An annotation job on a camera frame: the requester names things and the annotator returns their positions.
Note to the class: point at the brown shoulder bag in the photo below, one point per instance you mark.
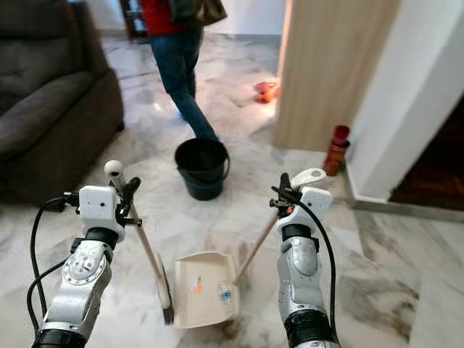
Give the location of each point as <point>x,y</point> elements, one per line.
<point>210,11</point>

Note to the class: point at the small clear plastic bottle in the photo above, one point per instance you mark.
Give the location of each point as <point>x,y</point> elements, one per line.
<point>226,293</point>

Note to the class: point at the dark grey sofa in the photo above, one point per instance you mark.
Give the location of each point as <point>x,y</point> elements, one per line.
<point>43,94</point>

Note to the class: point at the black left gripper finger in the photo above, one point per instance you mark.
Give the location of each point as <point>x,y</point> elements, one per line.
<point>128,194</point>

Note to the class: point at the tall red canister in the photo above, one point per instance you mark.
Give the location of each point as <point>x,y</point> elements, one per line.
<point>337,152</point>

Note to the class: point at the person red top jeans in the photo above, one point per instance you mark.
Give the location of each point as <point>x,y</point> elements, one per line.
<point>177,61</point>

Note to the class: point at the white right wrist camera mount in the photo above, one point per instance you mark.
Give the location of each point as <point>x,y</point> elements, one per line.
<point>312,203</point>

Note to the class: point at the small orange floor object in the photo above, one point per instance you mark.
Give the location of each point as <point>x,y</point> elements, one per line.
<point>266,92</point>

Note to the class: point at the small orange scrap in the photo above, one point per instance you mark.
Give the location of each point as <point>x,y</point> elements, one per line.
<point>196,285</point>

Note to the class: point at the light wood panel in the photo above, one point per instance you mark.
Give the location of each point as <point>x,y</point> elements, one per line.
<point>330,69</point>

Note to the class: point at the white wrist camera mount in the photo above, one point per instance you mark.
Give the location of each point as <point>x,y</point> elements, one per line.
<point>312,203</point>
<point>98,204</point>

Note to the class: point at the black plastic bucket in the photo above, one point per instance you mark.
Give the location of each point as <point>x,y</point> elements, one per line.
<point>201,170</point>

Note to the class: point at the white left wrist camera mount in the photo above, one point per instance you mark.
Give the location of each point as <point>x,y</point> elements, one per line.
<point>98,204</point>

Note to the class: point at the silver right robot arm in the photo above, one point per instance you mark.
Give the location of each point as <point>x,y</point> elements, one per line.
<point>301,275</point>

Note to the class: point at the dark bookshelf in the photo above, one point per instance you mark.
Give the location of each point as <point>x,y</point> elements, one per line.
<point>132,18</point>

